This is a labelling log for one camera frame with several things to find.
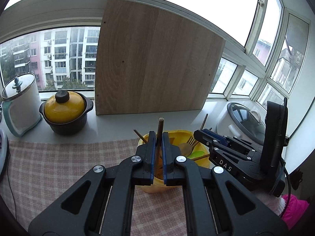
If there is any light wooden board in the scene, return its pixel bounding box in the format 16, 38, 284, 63
95, 0, 225, 115

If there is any orange plastic utensil holder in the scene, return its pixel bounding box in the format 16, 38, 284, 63
139, 130, 211, 193

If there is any wooden spoon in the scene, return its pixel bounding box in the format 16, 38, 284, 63
178, 141, 199, 157

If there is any black cable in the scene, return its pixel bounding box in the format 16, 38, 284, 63
6, 159, 18, 221

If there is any wooden chopstick red tip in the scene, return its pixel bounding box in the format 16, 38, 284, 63
192, 153, 210, 161

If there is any metal fork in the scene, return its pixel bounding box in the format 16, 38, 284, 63
186, 136, 197, 146

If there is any white teal canister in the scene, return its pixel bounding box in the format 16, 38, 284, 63
1, 73, 42, 137

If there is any white floral rice cooker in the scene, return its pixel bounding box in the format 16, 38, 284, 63
215, 102, 266, 146

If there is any pink sleeve right forearm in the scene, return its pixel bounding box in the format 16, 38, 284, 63
281, 195, 310, 230

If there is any green plastic spoon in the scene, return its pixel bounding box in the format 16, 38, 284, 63
188, 151, 205, 159

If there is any black pot yellow lid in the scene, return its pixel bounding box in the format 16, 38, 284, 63
39, 89, 94, 136

